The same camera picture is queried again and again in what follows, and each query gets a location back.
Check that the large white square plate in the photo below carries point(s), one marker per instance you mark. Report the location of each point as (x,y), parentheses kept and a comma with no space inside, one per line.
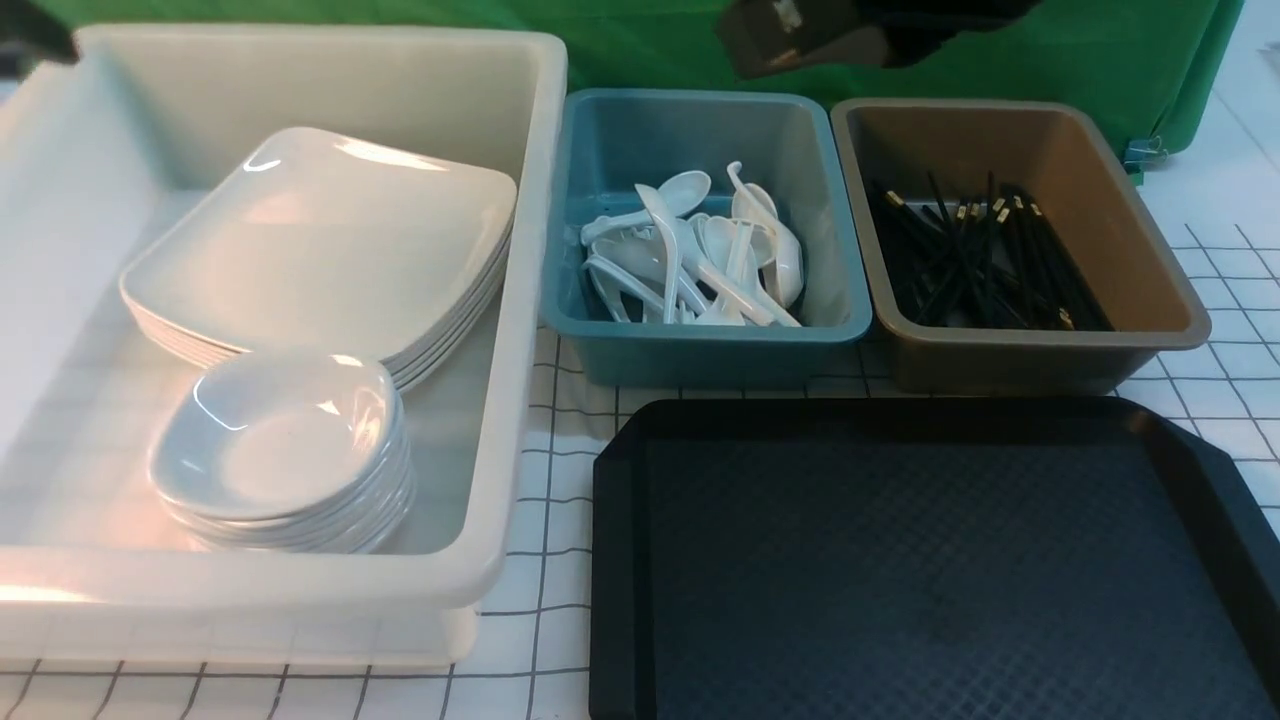
(325,241)

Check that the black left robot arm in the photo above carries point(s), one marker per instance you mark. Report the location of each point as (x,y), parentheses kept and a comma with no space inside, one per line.
(29,34)

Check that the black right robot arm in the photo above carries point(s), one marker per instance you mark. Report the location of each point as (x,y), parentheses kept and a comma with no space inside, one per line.
(914,30)

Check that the pile of white spoons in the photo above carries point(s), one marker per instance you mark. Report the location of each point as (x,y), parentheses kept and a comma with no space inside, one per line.
(687,267)

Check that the teal plastic bin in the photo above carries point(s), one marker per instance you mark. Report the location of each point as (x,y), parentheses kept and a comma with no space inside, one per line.
(614,138)

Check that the black serving tray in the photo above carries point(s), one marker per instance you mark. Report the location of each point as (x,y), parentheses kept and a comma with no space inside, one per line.
(926,558)

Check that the stack of white square plates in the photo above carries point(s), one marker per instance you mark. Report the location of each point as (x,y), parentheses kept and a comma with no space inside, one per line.
(408,369)

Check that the white checked tablecloth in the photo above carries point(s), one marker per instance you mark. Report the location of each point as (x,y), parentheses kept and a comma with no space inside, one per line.
(1217,206)

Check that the stack of white bowls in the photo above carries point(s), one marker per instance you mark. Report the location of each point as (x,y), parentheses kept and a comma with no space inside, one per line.
(287,452)

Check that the pile of black chopsticks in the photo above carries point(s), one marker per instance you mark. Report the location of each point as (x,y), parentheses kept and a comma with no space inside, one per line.
(986,261)

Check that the large white plastic bin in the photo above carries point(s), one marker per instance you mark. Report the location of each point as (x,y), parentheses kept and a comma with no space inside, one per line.
(102,156)

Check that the brown plastic bin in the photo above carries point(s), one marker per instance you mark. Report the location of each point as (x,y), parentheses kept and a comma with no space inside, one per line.
(1060,156)

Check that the green cloth backdrop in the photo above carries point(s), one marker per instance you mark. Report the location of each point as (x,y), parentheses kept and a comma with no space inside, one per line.
(1139,69)

